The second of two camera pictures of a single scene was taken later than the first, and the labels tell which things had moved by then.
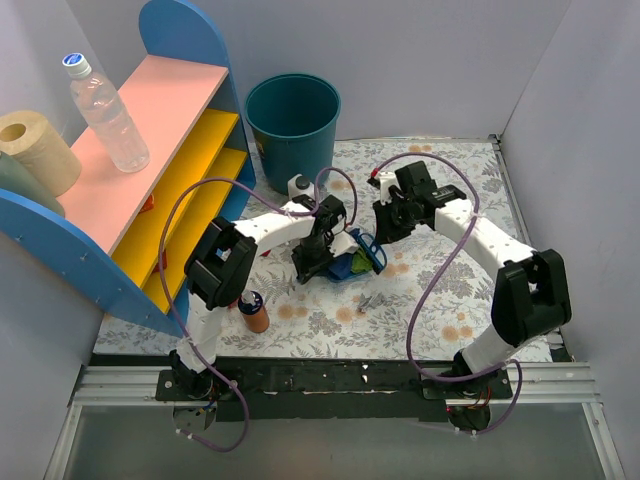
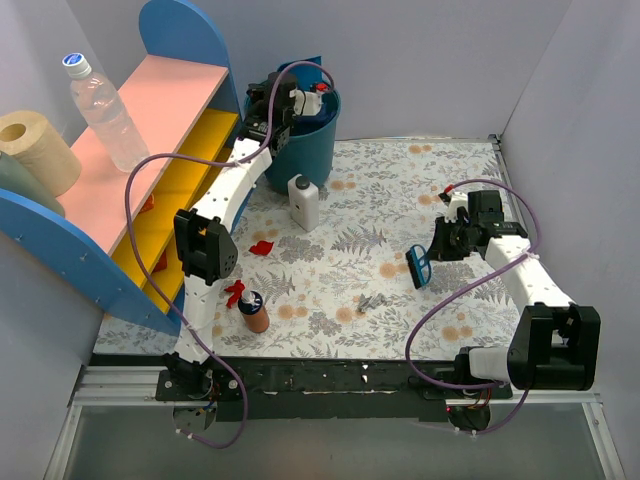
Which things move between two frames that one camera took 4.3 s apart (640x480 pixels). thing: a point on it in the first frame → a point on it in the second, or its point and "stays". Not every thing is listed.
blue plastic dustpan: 341,268 → 303,71
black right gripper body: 388,226 → 439,243
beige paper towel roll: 29,137 stays
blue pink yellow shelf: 134,216 stays
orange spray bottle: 253,311 stays
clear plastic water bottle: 108,115 stays
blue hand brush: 375,254 → 418,265
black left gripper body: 310,263 → 288,107
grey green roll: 15,177 stays
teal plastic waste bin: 294,120 stays
